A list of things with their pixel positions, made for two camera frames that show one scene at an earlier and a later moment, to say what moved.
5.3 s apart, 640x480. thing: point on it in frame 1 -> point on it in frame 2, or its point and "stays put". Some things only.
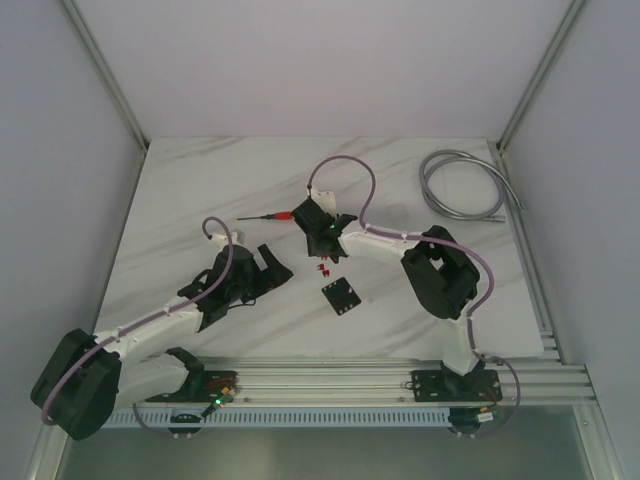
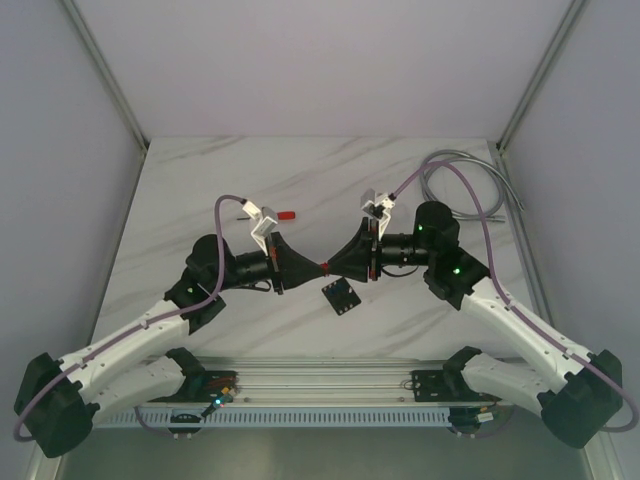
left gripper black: (265, 273) -> (275, 263)
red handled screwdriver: (287, 215) stays put
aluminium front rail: (523, 380) stays put
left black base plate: (213, 386) stays put
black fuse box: (341, 296) stays put
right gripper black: (311, 248) -> (358, 261)
